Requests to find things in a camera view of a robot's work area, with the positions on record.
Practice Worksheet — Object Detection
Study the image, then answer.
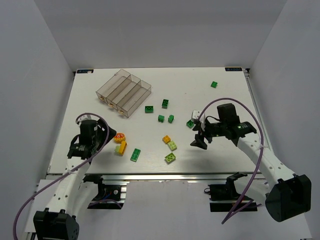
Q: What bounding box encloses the orange round printed lego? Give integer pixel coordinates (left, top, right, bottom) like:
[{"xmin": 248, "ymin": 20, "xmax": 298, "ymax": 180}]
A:
[{"xmin": 113, "ymin": 132, "xmax": 126, "ymax": 144}]

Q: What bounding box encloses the orange long lego brick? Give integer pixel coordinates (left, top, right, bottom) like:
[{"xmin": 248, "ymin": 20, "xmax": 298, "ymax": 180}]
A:
[{"xmin": 118, "ymin": 140, "xmax": 127, "ymax": 155}]

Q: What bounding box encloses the pale green small lego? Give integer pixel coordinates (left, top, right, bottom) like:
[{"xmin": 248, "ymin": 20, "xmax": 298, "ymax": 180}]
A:
[{"xmin": 114, "ymin": 145, "xmax": 120, "ymax": 154}]

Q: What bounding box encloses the pale green 2x2 lego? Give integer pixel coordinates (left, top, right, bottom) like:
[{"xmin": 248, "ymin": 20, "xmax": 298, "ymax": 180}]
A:
[{"xmin": 167, "ymin": 141, "xmax": 178, "ymax": 151}]

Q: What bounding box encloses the orange face 2x2 lego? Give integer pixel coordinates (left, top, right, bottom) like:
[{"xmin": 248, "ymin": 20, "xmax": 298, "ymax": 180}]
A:
[{"xmin": 162, "ymin": 135, "xmax": 171, "ymax": 144}]

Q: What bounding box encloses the lime green 2x2 lego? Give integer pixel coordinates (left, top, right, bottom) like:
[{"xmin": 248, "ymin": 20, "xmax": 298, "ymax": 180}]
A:
[{"xmin": 164, "ymin": 152, "xmax": 176, "ymax": 164}]

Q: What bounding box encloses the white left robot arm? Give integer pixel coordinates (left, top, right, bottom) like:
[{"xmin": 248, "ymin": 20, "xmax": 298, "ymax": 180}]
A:
[{"xmin": 33, "ymin": 118, "xmax": 117, "ymax": 240}]

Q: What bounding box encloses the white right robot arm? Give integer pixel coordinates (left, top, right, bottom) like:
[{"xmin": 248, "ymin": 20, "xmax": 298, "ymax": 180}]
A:
[{"xmin": 191, "ymin": 103, "xmax": 312, "ymax": 222}]

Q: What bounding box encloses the green 2x2 lego near gripper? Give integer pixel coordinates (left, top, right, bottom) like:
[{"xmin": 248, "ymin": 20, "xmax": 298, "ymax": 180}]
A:
[{"xmin": 186, "ymin": 119, "xmax": 195, "ymax": 129}]

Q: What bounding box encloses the green lego brick center-right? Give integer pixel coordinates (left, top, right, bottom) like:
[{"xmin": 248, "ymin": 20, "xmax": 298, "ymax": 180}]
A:
[{"xmin": 167, "ymin": 114, "xmax": 174, "ymax": 124}]

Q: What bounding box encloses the green flat 2x4 lego plate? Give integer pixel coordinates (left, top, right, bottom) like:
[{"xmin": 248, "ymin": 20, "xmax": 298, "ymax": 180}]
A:
[{"xmin": 130, "ymin": 148, "xmax": 141, "ymax": 162}]

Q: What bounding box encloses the green lego brick center-left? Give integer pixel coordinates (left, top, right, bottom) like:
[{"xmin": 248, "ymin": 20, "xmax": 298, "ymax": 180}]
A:
[{"xmin": 157, "ymin": 114, "xmax": 165, "ymax": 123}]

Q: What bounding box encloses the green upturned 2x2 lego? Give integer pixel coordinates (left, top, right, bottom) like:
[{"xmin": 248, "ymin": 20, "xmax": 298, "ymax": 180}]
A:
[{"xmin": 161, "ymin": 99, "xmax": 169, "ymax": 109}]

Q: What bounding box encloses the clear three-compartment organizer tray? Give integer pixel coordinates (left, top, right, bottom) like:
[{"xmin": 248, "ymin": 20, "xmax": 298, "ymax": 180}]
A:
[{"xmin": 96, "ymin": 69, "xmax": 152, "ymax": 118}]

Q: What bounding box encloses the green upturned 2x3 lego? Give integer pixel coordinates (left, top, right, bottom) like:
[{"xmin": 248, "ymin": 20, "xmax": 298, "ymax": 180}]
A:
[{"xmin": 144, "ymin": 105, "xmax": 154, "ymax": 114}]

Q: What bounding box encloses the green far 2x2 lego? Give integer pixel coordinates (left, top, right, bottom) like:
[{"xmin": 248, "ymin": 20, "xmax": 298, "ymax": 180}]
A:
[{"xmin": 210, "ymin": 81, "xmax": 218, "ymax": 88}]

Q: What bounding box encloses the blue right corner label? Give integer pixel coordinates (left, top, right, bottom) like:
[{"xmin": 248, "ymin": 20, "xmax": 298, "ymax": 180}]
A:
[{"xmin": 224, "ymin": 67, "xmax": 243, "ymax": 72}]

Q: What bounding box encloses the blue corner label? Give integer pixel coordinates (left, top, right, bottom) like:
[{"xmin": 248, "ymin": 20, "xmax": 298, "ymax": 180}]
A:
[
  {"xmin": 224, "ymin": 67, "xmax": 243, "ymax": 72},
  {"xmin": 76, "ymin": 69, "xmax": 94, "ymax": 74}
]

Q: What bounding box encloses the blue left corner label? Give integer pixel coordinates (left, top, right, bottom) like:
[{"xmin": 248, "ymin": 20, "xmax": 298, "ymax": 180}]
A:
[{"xmin": 76, "ymin": 69, "xmax": 94, "ymax": 74}]

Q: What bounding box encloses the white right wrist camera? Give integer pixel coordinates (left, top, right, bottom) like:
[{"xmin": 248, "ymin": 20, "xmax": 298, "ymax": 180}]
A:
[{"xmin": 191, "ymin": 110, "xmax": 206, "ymax": 130}]

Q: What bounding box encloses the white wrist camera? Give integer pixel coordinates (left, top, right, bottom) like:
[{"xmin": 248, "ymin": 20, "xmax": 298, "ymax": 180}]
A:
[
  {"xmin": 191, "ymin": 110, "xmax": 206, "ymax": 130},
  {"xmin": 75, "ymin": 114, "xmax": 92, "ymax": 125}
]

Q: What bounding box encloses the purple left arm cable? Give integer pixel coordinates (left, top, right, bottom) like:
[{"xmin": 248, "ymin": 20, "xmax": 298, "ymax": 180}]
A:
[{"xmin": 13, "ymin": 112, "xmax": 111, "ymax": 240}]

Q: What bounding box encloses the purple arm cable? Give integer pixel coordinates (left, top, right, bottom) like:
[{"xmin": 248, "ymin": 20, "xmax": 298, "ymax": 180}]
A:
[
  {"xmin": 13, "ymin": 112, "xmax": 111, "ymax": 240},
  {"xmin": 196, "ymin": 97, "xmax": 265, "ymax": 225}
]

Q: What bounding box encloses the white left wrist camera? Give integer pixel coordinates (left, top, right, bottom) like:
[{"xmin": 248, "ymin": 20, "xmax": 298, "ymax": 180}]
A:
[{"xmin": 75, "ymin": 114, "xmax": 92, "ymax": 125}]

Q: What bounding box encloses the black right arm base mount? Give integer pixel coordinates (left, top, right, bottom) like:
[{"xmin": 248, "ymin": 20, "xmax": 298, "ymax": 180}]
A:
[{"xmin": 204, "ymin": 171, "xmax": 262, "ymax": 213}]

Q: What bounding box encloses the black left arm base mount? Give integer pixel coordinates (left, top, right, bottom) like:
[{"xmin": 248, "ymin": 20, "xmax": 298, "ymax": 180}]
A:
[{"xmin": 83, "ymin": 175, "xmax": 127, "ymax": 210}]

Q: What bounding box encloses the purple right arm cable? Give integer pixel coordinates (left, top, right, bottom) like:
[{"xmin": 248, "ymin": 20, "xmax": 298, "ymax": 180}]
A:
[{"xmin": 196, "ymin": 97, "xmax": 265, "ymax": 225}]

